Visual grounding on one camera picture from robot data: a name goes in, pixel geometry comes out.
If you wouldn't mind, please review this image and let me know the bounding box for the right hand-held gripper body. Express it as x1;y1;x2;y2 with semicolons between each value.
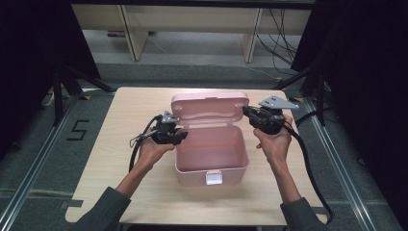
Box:
252;95;300;136

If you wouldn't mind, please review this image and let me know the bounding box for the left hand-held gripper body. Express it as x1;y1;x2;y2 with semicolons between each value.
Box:
150;110;180;145

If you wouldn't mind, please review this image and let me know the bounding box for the pink storage box white handle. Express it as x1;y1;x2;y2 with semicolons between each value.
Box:
170;90;251;188

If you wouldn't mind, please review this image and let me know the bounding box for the person's left hand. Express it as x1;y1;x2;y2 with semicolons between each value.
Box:
136;126;176;171

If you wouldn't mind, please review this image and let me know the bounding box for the person's right hand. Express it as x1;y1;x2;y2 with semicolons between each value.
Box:
253;114;293;165

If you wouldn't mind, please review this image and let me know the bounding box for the black metal stand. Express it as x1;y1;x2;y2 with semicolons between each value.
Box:
52;64;117;127
272;63;329;127

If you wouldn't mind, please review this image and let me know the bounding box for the dark curtain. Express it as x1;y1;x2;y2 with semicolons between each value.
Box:
290;0;408;225
0;0;101;160

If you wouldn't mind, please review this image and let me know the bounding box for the beige wooden desk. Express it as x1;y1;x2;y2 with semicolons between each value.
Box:
70;3;312;64

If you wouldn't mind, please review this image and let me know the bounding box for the left hand-held gripper cable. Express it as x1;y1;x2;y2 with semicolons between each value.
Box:
128;114;166;173

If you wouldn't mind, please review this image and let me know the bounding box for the hand-held gripper cable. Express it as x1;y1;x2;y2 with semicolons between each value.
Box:
281;122;335;225
128;114;166;173

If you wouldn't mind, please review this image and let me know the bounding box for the right hand-held gripper cable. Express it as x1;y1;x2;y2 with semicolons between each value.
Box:
281;122;335;225

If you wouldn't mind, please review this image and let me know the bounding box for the bundle of black cables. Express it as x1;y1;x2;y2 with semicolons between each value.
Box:
255;8;300;77

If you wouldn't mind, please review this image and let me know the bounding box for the metal floor rail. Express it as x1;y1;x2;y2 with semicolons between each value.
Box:
0;94;82;231
302;96;377;231

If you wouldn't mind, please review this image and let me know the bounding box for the white floor cable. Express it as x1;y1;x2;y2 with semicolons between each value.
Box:
40;90;56;108

